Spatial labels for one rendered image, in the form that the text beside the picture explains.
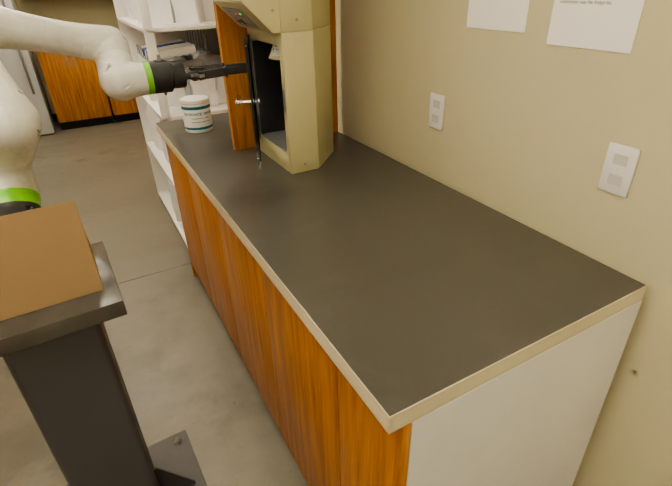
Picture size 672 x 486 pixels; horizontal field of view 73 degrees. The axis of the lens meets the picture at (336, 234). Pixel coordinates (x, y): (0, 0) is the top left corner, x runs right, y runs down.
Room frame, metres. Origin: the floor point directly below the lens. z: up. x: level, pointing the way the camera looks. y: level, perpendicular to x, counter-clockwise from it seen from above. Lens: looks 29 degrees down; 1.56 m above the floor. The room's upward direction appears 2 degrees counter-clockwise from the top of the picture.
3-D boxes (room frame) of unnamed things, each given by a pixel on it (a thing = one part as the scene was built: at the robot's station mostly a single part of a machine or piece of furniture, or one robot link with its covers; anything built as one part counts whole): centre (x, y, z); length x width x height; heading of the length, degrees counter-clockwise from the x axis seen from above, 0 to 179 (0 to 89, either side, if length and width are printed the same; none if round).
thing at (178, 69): (1.47, 0.45, 1.31); 0.09 x 0.08 x 0.07; 118
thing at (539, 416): (1.57, 0.09, 0.45); 2.05 x 0.67 x 0.90; 28
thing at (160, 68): (1.44, 0.51, 1.31); 0.09 x 0.06 x 0.12; 28
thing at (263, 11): (1.66, 0.28, 1.46); 0.32 x 0.12 x 0.10; 28
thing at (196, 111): (2.16, 0.64, 1.02); 0.13 x 0.13 x 0.15
